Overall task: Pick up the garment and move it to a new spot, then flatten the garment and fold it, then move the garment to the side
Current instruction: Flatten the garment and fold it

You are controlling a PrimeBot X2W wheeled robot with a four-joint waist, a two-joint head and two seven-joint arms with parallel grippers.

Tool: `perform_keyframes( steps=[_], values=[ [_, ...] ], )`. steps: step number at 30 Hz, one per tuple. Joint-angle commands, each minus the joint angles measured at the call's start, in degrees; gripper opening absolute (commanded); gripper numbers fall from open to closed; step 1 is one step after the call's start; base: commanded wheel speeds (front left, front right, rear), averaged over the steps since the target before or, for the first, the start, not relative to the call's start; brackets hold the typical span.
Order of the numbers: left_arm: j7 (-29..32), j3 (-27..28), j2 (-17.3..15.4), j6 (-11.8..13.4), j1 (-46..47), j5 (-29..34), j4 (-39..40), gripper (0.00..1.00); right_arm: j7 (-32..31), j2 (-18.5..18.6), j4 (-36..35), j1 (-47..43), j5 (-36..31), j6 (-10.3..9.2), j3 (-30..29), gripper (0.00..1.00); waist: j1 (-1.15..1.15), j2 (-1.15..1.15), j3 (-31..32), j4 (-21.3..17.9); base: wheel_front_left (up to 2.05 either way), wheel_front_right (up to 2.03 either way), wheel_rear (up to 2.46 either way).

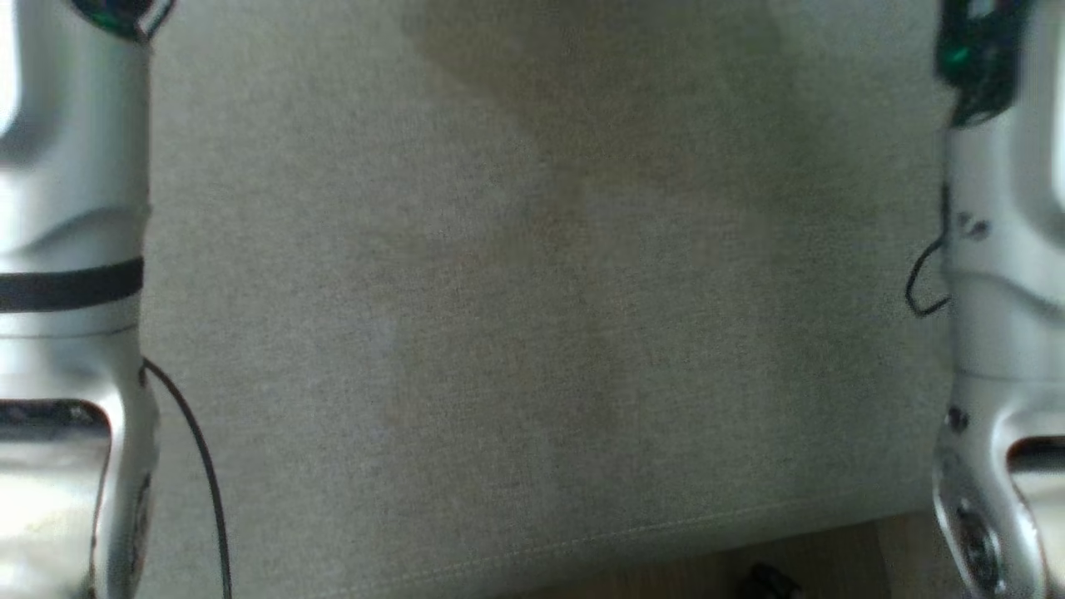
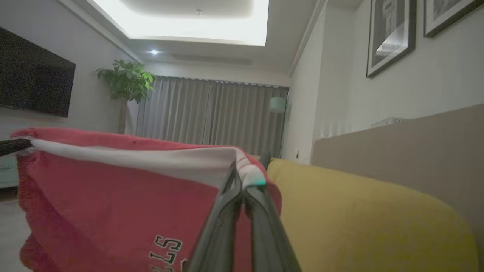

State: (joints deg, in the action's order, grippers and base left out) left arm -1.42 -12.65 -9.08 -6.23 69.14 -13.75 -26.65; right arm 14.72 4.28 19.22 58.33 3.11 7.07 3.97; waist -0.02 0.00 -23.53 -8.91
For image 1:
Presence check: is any grey fabric sofa seat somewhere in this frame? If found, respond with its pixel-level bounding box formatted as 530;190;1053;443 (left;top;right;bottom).
133;0;958;599

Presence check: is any black left cable teal connector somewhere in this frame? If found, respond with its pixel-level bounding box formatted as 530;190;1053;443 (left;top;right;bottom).
138;358;234;599

